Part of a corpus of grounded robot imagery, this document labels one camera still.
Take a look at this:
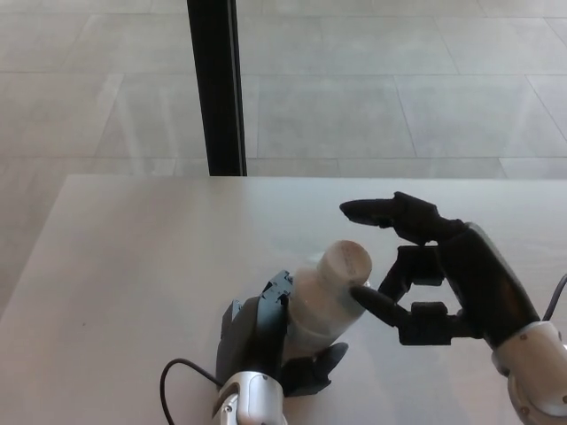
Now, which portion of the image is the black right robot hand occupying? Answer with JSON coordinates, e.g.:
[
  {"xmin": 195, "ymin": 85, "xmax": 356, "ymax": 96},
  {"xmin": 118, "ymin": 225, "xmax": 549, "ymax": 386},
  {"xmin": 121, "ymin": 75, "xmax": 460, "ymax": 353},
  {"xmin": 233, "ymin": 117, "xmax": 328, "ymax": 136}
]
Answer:
[{"xmin": 338, "ymin": 191, "xmax": 542, "ymax": 362}]

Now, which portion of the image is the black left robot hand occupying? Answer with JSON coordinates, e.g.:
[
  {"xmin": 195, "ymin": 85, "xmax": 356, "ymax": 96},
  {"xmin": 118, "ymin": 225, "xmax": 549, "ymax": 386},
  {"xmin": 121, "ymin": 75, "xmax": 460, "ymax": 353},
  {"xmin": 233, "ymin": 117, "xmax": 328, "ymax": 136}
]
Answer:
[{"xmin": 215, "ymin": 268, "xmax": 349, "ymax": 398}]

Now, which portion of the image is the white plastic bottle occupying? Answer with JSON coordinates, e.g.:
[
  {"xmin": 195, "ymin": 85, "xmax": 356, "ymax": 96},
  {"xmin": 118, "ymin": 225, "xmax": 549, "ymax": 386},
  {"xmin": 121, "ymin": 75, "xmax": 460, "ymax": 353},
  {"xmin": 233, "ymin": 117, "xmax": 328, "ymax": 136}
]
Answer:
[{"xmin": 283, "ymin": 260, "xmax": 371, "ymax": 352}]

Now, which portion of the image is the white screw bottle cap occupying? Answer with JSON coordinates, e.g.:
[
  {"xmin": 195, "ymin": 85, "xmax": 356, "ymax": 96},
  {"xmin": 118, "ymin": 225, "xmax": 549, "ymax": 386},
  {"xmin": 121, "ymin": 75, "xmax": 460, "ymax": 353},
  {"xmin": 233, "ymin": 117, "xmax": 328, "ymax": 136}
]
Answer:
[{"xmin": 317, "ymin": 240, "xmax": 372, "ymax": 290}]

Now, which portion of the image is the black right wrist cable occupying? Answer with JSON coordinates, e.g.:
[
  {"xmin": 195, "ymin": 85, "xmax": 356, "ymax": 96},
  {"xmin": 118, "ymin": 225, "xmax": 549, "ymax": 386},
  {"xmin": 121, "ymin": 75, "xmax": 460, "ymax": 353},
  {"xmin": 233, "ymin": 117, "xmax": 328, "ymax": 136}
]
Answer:
[{"xmin": 541, "ymin": 273, "xmax": 567, "ymax": 322}]

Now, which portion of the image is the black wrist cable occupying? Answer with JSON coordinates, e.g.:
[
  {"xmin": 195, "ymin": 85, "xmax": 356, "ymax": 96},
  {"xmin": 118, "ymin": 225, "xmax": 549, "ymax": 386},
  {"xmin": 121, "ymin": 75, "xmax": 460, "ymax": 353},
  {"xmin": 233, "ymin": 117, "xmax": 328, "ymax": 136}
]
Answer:
[
  {"xmin": 159, "ymin": 358, "xmax": 223, "ymax": 425},
  {"xmin": 541, "ymin": 273, "xmax": 567, "ymax": 322}
]

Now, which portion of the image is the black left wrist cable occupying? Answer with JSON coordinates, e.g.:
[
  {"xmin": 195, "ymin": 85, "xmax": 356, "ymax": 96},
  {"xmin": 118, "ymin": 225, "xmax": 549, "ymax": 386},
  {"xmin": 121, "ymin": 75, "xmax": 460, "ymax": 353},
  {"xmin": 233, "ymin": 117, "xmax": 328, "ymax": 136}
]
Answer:
[{"xmin": 159, "ymin": 358, "xmax": 223, "ymax": 425}]

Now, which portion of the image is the black vertical frame post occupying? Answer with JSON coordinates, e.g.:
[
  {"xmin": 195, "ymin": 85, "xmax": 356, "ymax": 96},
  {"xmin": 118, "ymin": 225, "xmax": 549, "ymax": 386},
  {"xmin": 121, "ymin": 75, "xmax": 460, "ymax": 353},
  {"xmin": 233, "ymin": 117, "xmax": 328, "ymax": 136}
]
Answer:
[{"xmin": 186, "ymin": 0, "xmax": 248, "ymax": 177}]

